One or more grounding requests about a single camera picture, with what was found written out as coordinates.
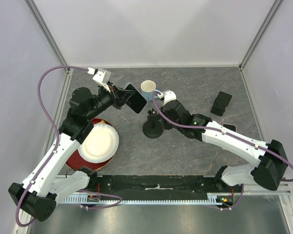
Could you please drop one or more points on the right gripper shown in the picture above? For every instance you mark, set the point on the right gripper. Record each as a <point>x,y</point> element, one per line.
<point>166,126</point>

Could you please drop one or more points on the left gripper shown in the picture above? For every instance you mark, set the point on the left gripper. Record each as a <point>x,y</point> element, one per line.
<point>120,95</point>

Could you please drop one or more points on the black phone clear case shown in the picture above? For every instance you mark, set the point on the black phone clear case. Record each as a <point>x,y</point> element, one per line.
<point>136,102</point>

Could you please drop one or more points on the black round-base phone stand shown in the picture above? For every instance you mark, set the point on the black round-base phone stand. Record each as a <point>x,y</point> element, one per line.
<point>153,127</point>

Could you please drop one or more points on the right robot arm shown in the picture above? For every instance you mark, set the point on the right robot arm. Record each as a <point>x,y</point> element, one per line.
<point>266,162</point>

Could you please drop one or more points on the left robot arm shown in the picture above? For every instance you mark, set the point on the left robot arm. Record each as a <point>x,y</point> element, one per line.
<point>35,195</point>

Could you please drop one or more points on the black folding phone stand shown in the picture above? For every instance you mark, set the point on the black folding phone stand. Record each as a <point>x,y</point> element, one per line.
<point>220,103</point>

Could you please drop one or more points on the black phone pink case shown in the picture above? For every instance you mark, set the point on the black phone pink case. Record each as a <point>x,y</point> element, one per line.
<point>231,127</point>

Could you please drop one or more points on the light blue mug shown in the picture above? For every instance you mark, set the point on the light blue mug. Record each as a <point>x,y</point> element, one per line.
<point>148,87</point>

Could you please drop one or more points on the white paper plate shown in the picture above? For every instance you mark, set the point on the white paper plate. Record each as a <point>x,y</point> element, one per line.
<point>100,145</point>

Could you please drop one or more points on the red round tray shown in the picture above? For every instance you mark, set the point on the red round tray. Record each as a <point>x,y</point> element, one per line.
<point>76,161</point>

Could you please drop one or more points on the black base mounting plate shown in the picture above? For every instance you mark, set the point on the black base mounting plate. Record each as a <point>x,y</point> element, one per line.
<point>159,186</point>

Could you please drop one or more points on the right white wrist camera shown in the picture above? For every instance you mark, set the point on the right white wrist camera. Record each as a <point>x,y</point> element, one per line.
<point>166,96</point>

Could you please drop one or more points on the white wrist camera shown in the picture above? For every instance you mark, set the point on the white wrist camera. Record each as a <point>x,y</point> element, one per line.
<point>166,96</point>
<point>100,76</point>

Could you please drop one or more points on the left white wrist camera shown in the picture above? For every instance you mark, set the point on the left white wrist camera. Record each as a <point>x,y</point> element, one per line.
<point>100,76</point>

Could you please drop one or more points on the slotted cable duct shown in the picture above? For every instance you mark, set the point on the slotted cable duct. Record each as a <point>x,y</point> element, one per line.
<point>87,199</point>

